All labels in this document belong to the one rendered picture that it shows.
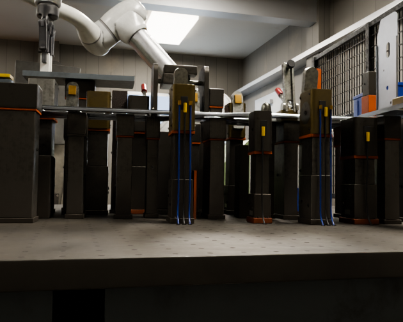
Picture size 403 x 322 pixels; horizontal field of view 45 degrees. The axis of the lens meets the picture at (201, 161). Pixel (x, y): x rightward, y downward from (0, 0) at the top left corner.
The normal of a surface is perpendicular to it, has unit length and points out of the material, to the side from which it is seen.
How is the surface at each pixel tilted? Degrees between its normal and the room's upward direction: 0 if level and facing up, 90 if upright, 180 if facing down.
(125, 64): 90
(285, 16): 90
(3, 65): 90
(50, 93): 90
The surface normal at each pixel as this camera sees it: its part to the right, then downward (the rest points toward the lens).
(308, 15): 0.25, -0.04
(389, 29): -0.98, -0.03
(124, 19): 0.03, -0.07
